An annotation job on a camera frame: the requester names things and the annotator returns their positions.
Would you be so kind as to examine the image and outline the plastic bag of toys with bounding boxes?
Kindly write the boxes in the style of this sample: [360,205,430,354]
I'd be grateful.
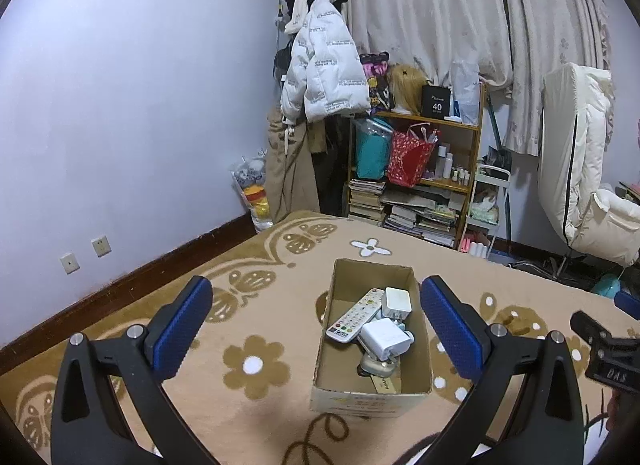
[230,148,275,233]

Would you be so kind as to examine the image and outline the clear plastic bag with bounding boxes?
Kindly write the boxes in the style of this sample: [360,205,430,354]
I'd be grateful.
[449,58,483,125]

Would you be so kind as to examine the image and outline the white wall charger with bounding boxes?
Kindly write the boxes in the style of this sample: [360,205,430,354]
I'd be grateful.
[382,286,413,321]

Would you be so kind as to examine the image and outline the teal bag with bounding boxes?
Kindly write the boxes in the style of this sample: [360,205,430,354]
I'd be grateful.
[352,118,393,181]

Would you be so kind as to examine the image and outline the black dustpan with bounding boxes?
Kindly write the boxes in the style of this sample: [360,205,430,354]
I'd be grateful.
[486,146,513,172]

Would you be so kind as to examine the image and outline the black box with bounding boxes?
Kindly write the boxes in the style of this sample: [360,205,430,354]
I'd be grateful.
[421,84,453,119]

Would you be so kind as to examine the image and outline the white remote control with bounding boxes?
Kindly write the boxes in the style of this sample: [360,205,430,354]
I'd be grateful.
[326,288,386,344]

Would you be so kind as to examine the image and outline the pink and white bottles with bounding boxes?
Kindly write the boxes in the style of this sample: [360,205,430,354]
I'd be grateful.
[462,237,491,258]

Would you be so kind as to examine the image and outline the blue mop handle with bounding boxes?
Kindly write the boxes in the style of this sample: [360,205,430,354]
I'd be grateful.
[486,95,512,251]

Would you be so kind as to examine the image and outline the wooden shelf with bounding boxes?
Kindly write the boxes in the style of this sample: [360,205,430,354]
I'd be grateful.
[345,82,487,251]

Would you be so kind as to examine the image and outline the stack of old books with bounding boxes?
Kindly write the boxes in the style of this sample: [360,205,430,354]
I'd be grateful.
[347,178,387,225]

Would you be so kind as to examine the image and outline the dark hanging clothes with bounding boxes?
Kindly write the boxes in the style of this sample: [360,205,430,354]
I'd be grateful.
[305,115,353,218]

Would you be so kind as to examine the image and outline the beige coat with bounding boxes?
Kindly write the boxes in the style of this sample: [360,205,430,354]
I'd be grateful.
[264,108,321,223]

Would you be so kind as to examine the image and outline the cardboard box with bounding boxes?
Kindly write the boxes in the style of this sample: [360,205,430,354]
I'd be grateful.
[309,258,433,418]

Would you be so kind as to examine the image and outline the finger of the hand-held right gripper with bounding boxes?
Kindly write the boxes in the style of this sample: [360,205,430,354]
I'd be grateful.
[614,290,640,320]
[570,310,640,352]

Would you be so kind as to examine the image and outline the teal round container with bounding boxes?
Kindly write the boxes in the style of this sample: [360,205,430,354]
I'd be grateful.
[590,272,623,298]

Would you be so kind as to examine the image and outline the red gift bag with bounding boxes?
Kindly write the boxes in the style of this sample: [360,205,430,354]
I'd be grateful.
[387,126,441,188]

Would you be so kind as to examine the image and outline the white trolley cart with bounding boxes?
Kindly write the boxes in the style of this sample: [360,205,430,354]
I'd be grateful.
[462,165,512,260]

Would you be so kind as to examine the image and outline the pile of flat books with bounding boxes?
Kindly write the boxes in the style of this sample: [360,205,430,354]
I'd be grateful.
[380,188,458,247]

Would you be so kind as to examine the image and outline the pink black cartoon bag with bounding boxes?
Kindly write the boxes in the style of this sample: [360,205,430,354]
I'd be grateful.
[360,51,396,111]

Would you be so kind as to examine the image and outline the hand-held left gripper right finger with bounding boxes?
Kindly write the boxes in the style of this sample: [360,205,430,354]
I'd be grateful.
[420,275,586,465]

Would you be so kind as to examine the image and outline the white puffer jacket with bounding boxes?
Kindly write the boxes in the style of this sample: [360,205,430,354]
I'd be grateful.
[280,0,372,123]

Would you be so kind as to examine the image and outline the pale green packets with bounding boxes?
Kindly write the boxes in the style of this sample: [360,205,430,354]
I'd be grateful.
[470,190,501,225]

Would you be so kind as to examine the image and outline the floral beige curtain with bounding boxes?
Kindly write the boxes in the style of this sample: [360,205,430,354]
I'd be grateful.
[330,0,613,156]

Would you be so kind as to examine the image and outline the white office chair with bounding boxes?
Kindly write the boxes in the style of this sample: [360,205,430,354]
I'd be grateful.
[537,62,640,286]

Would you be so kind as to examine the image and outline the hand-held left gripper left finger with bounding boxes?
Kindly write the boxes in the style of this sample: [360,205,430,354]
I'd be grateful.
[50,275,215,465]

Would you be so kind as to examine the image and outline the blonde wig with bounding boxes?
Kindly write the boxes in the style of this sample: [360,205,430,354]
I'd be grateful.
[387,64,436,116]

